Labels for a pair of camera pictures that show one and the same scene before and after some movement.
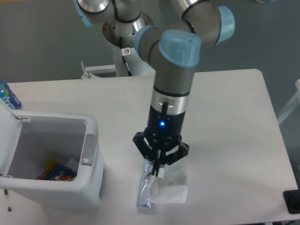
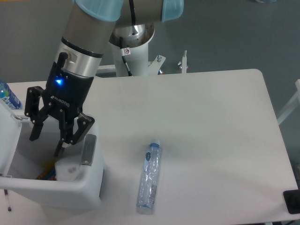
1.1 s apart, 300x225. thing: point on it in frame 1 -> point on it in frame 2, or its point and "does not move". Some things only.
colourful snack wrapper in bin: [54, 171] does not move
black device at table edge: [292, 199] does not move
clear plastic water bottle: [143, 201] does not move
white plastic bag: [170, 186] -> [67, 170]
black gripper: [163, 130] -> [65, 93]
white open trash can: [53, 160] does not move
